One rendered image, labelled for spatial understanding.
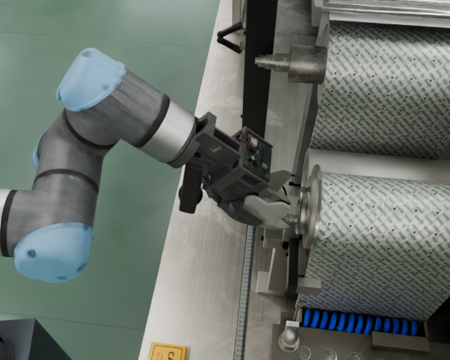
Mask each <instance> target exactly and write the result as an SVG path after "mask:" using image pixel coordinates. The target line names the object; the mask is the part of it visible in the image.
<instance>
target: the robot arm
mask: <svg viewBox="0 0 450 360"><path fill-rule="evenodd" d="M56 98H57V100H58V101H59V102H60V103H61V104H63V105H64V106H65V108H64V110H63V111H62V112H61V113H60V114H59V116H58V117H57V118H56V120H55V121H54V122H53V124H52V125H51V126H50V127H49V128H48V129H47V130H46V131H45V132H44V133H43V134H42V135H41V137H40V139H39V141H38V144H37V146H36V148H35V149H34V152H33V156H32V161H33V163H34V166H35V170H36V176H35V179H34V184H33V186H32V190H31V191H24V190H13V189H0V256H1V257H12V258H14V265H15V267H16V269H17V271H18V272H19V273H20V274H22V275H24V276H25V277H27V278H29V279H39V280H42V281H43V282H50V283H56V282H63V281H69V280H71V279H74V278H76V277H77V276H79V275H80V274H81V273H82V272H83V271H84V269H85V268H86V265H87V263H88V260H89V252H90V248H91V243H92V241H93V240H94V231H93V228H94V219H95V213H96V203H97V199H98V194H99V186H100V181H101V171H102V165H103V160H104V157H105V156H106V154H107V153H108V152H109V151H110V150H111V149H112V148H113V147H114V146H115V145H116V143H117V142H118V141H119V140H120V139H122V140H124V141H125V142H127V143H129V144H131V145H132V146H135V147H136V148H137V149H138V150H140V151H142V152H144V153H145V154H147V155H149V156H150V157H152V158H154V159H156V160H157V161H159V162H161V163H166V164H168V165H169V166H172V167H173V168H175V169H178V168H180V167H182V166H183V165H184V164H185V169H184V178H183V184H182V186H181V187H180V189H179V201H180V204H179V211H181V212H185V213H188V214H194V213H195V211H196V205H197V204H199V203H200V202H201V200H202V198H203V191H202V189H204V190H205V191H206V193H207V195H208V197H209V198H212V199H213V200H214V201H215V202H216V203H217V206H218V207H219V208H221V209H223V210H224V211H225V212H226V213H227V214H228V215H229V216H230V217H231V218H232V219H234V220H235V221H238V222H240V223H243V224H247V225H250V226H258V227H261V228H265V229H276V230H282V229H287V228H289V227H290V225H289V224H288V223H286V222H285V221H284V220H283V219H282V218H283V217H284V216H285V215H286V214H287V213H288V212H289V211H290V206H289V205H290V204H291V202H290V201H289V199H288V198H287V196H286V195H285V193H284V192H283V191H282V190H281V189H280V188H281V187H282V186H283V185H284V184H285V183H286V182H287V181H288V180H289V179H290V178H291V172H290V171H288V170H286V169H281V170H277V171H271V153H272V149H271V148H273V145H271V144H270V143H269V142H267V141H266V140H265V139H263V138H261V137H260V136H259V135H258V134H256V133H254V132H253V131H252V130H251V129H249V128H247V127H246V126H245V127H244V128H242V129H240V130H239V131H238V132H236V133H235V134H234V135H232V136H229V135H228V134H226V133H225V132H223V131H222V130H221V129H219V128H217V127H216V118H217V116H215V115H214V114H212V113H211V112H210V111H208V112H207V113H205V114H204V115H203V116H202V117H201V118H200V119H199V118H198V117H196V116H194V113H192V112H191V111H189V110H188V109H187V108H185V107H184V106H182V105H181V104H179V103H178V102H176V101H174V100H173V99H172V98H170V97H169V96H167V95H166V94H165V93H163V92H162V91H160V90H158V89H157V88H156V87H154V86H152V85H151V84H150V83H149V82H147V81H145V80H144V79H142V78H141V77H140V76H138V75H136V74H135V73H134V72H132V71H130V70H129V69H127V68H126V66H125V65H124V64H123V63H121V62H119V61H115V60H113V59H112V58H110V57H109V56H107V55H106V54H103V53H102V52H100V51H99V50H97V49H94V48H87V49H84V50H83V51H82V52H81V53H80V54H79V55H78V56H77V57H76V59H75V60H74V62H73V64H72V65H71V67H70V68H69V70H68V71H67V73H66V75H65V76H64V78H63V79H62V81H61V83H60V85H59V87H58V89H57V91H56ZM252 135H253V136H252ZM255 137H256V138H255ZM259 140H260V141H259ZM262 142H263V143H262ZM201 183H202V184H203V186H202V188H201ZM250 192H252V193H253V192H257V193H260V194H261V195H262V196H263V197H264V198H268V199H271V200H272V201H273V202H266V201H264V200H263V199H261V198H259V197H258V196H254V195H248V196H246V197H245V199H244V200H242V199H240V198H241V197H243V196H245V195H247V194H248V193H250ZM0 360H15V356H14V350H13V348H12V346H11V344H10V343H9V342H8V341H7V340H6V339H5V338H4V337H3V336H2V335H1V334H0Z"/></svg>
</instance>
